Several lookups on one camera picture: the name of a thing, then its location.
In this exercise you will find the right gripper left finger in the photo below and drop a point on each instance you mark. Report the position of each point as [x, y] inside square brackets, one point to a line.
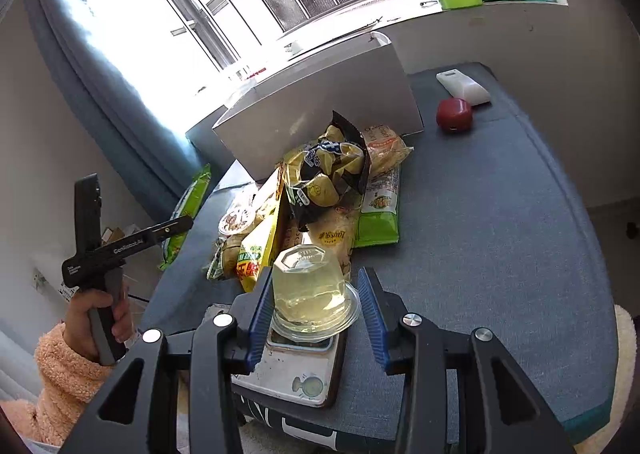
[135, 411]

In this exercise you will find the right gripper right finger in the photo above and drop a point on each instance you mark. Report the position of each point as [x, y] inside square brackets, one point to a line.
[463, 392]

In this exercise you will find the green white snack pack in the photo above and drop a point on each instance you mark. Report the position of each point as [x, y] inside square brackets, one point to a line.
[238, 221]

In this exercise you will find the yellow snack bag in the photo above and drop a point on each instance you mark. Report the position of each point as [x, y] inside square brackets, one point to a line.
[261, 245]

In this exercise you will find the clear jelly cup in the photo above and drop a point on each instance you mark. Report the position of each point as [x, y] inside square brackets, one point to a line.
[313, 301]

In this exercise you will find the green cereal snack bag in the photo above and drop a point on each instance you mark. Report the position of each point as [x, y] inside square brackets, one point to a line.
[378, 219]

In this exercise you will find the Lays style bread pack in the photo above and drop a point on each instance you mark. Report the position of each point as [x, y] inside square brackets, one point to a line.
[335, 231]

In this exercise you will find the black yellow chip bag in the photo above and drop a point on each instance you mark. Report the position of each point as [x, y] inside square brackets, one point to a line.
[319, 173]

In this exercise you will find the orange clear bread pack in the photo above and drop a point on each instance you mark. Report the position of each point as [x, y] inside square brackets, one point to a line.
[386, 149]

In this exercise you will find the pink fleece sleeve forearm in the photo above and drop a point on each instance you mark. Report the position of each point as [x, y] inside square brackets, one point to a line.
[69, 382]

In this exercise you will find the left hand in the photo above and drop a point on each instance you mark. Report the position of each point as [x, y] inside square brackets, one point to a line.
[77, 332]

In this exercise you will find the phone with cartoon case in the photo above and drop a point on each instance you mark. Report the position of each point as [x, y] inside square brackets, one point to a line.
[302, 373]

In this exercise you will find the blue curtain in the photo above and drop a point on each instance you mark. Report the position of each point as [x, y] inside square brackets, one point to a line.
[155, 163]

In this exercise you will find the white cardboard box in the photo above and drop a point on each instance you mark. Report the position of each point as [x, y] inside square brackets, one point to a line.
[361, 78]

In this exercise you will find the red apple shaped object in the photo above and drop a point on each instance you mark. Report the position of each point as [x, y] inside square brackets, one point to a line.
[454, 115]

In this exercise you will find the white remote device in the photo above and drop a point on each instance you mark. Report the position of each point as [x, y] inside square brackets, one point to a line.
[461, 86]

